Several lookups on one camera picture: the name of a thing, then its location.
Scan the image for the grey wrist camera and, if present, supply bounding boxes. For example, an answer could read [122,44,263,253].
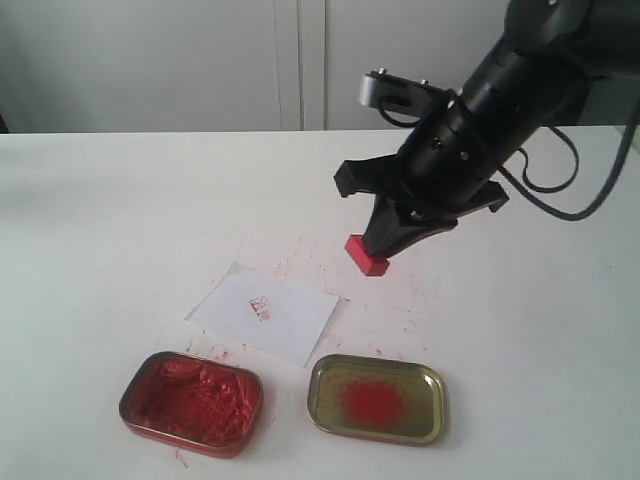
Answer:
[359,68,453,129]

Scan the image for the red ink tin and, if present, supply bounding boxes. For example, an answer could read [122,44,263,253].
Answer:
[118,351,264,458]

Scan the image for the gold tin lid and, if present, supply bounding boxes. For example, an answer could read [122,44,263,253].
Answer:
[307,354,448,446]

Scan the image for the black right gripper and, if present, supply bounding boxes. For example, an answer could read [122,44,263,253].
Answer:
[333,84,510,261]

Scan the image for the white paper sheet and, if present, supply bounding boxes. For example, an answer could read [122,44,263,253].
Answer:
[185,261,347,367]

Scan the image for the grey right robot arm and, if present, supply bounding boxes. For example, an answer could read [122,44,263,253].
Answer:
[334,1,639,275]

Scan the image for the red stamp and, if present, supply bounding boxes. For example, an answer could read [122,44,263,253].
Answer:
[345,234,389,277]

